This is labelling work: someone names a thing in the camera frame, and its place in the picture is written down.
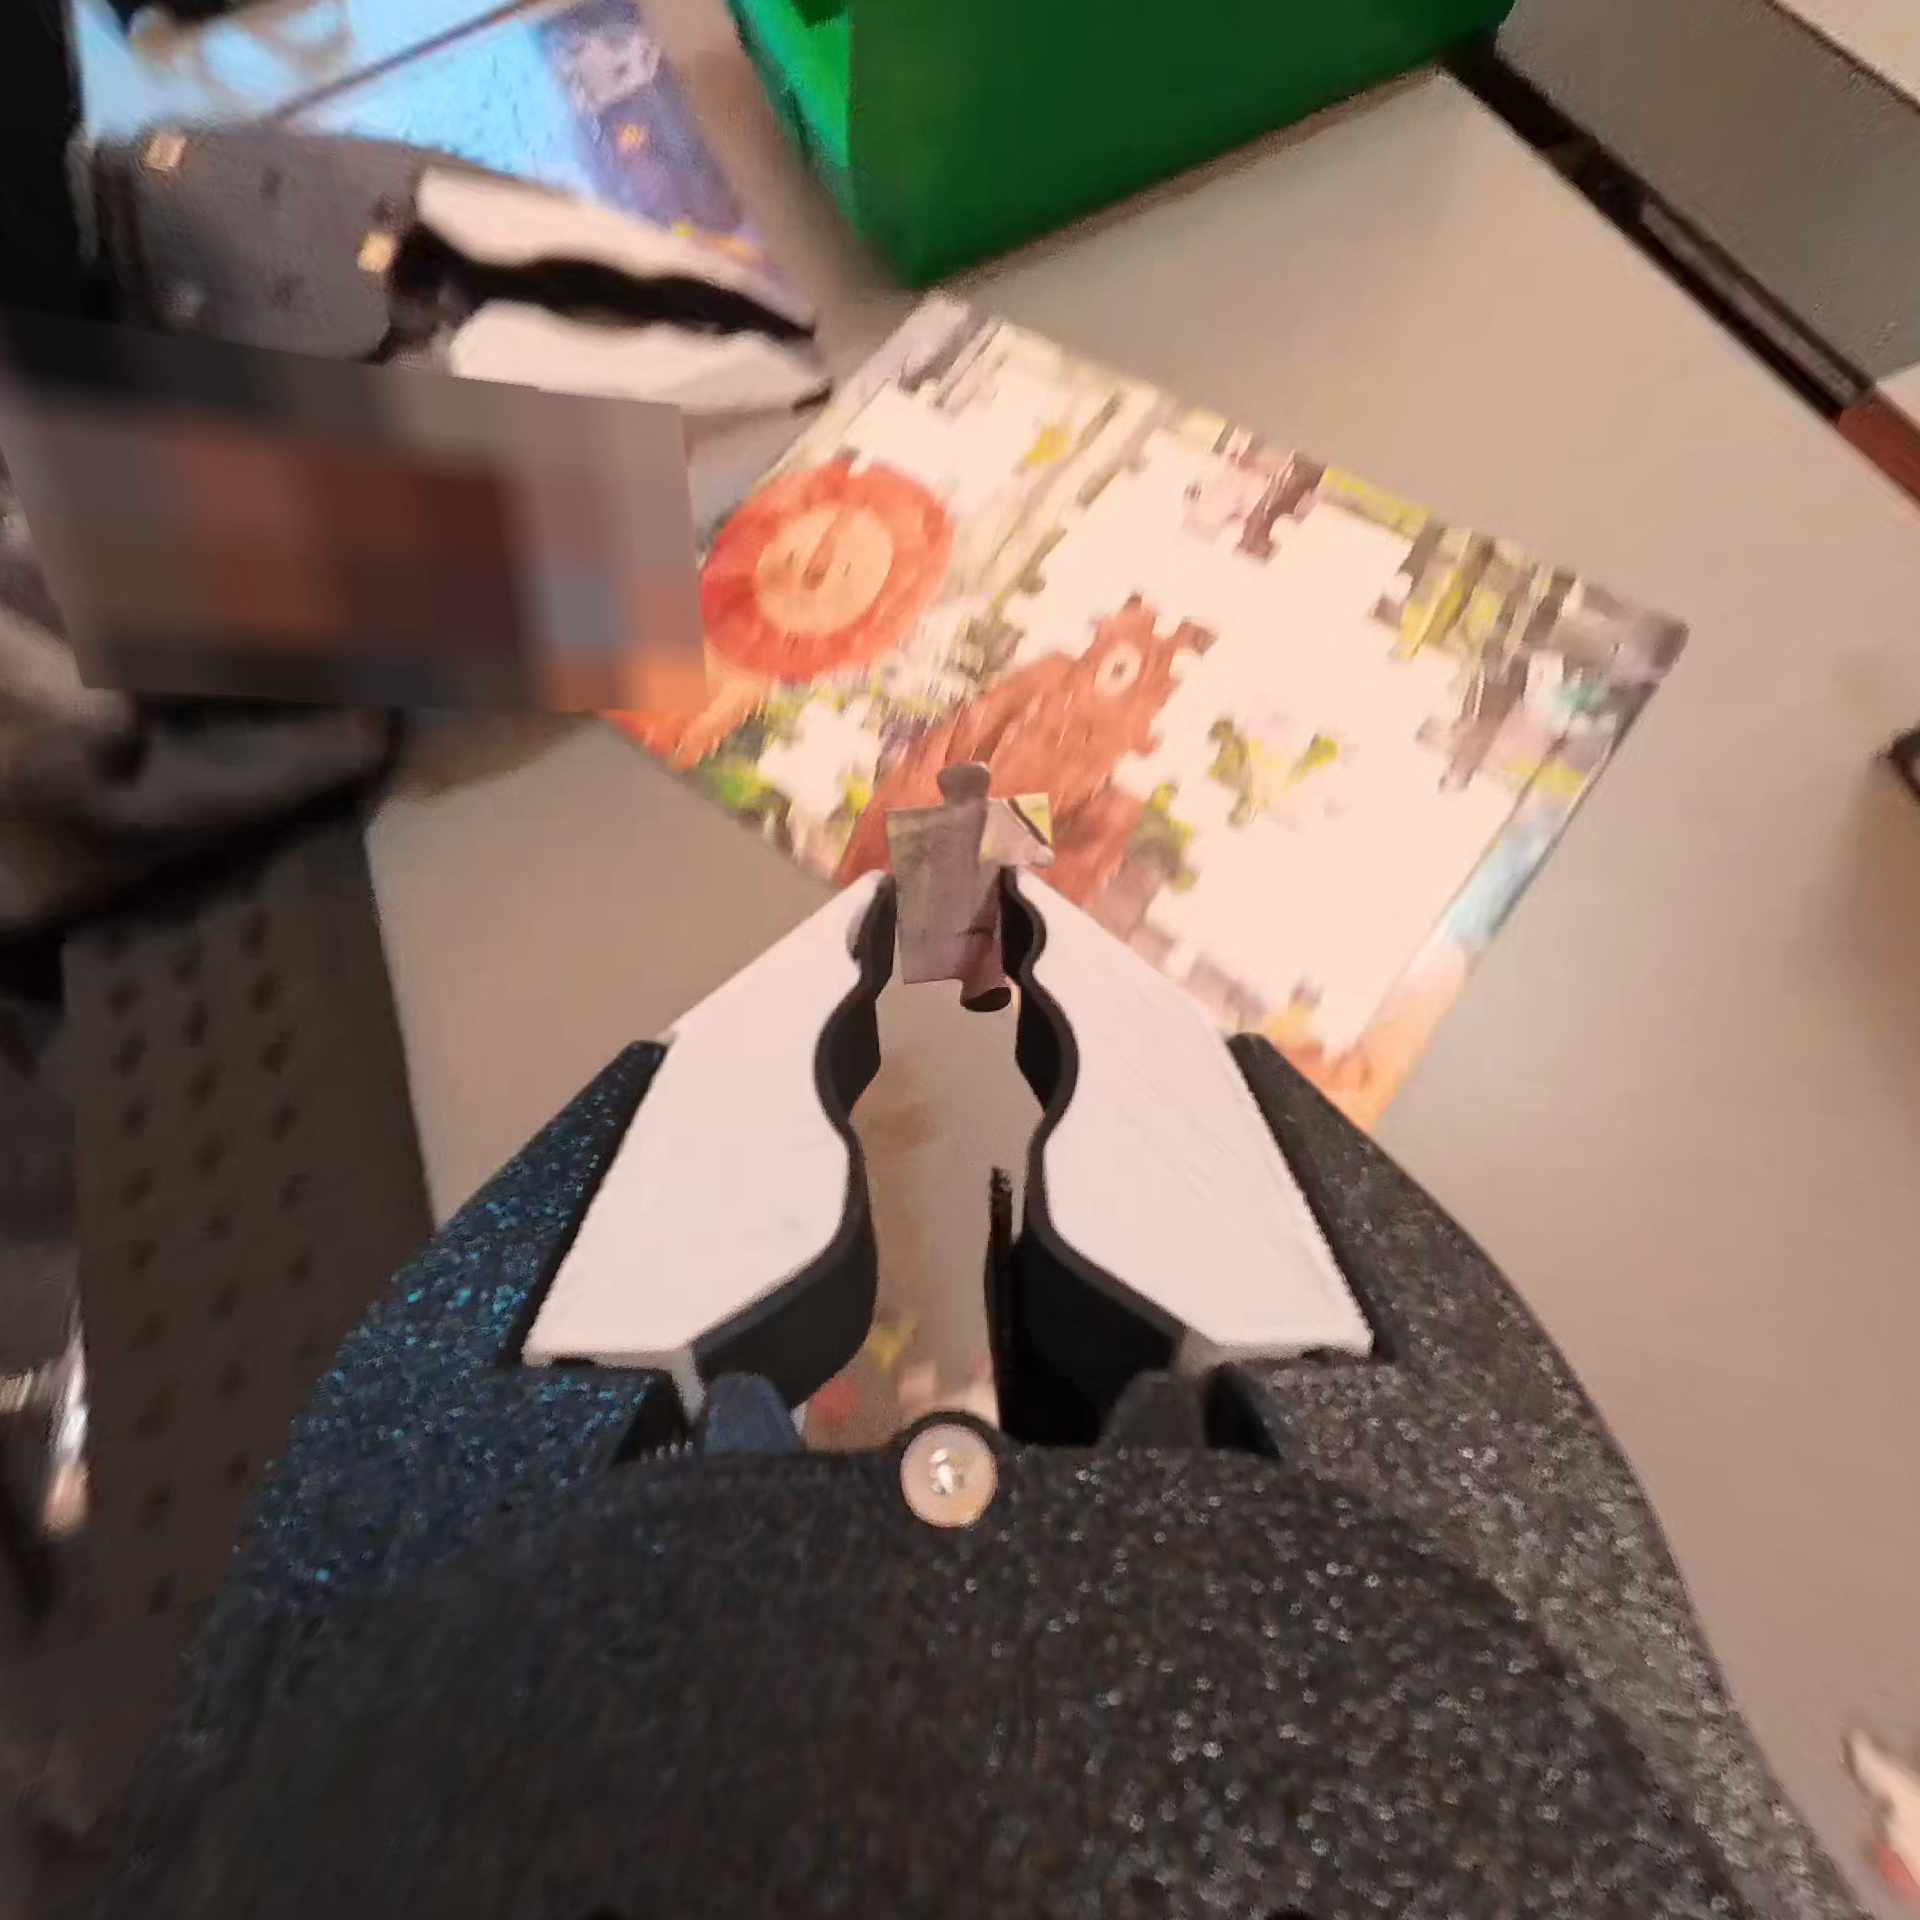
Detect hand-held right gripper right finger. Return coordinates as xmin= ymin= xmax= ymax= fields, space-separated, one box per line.
xmin=987 ymin=866 xmax=1375 ymax=1445

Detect green plastic bin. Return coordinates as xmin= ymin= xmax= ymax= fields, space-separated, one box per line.
xmin=727 ymin=0 xmax=1520 ymax=291

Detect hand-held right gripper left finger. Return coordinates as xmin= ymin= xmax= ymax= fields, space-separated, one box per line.
xmin=520 ymin=873 xmax=901 ymax=1422

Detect assembled orange lion pieces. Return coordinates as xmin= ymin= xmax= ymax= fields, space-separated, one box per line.
xmin=698 ymin=458 xmax=957 ymax=672

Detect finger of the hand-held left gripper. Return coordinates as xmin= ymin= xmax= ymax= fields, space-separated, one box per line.
xmin=447 ymin=304 xmax=830 ymax=416
xmin=420 ymin=166 xmax=818 ymax=330

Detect jigsaw puzzle frame board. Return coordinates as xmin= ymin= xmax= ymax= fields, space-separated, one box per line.
xmin=615 ymin=299 xmax=1692 ymax=1129

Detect jigsaw pieces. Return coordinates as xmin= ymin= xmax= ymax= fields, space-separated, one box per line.
xmin=1842 ymin=1726 xmax=1920 ymax=1892

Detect space themed puzzle board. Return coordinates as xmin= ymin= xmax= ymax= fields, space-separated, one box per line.
xmin=299 ymin=0 xmax=770 ymax=261

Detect grey striped puzzle piece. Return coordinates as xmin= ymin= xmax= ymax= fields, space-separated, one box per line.
xmin=882 ymin=762 xmax=1058 ymax=1012

